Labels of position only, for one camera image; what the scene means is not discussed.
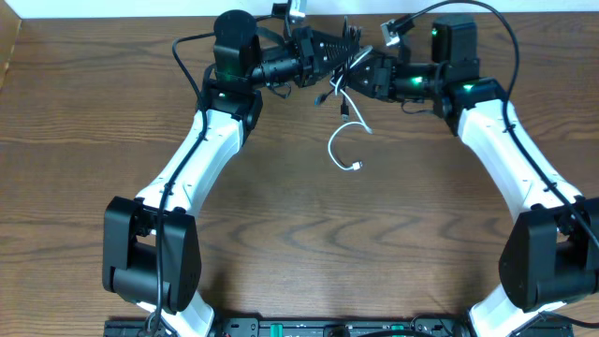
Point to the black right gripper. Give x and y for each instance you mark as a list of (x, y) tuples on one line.
[(381, 74)]

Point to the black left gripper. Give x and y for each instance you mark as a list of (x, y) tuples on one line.
[(305, 57)]

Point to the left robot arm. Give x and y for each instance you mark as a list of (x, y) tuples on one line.
[(151, 252)]

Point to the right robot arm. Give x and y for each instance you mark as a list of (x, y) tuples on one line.
[(551, 256)]

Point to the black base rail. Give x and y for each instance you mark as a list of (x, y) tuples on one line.
[(433, 325)]

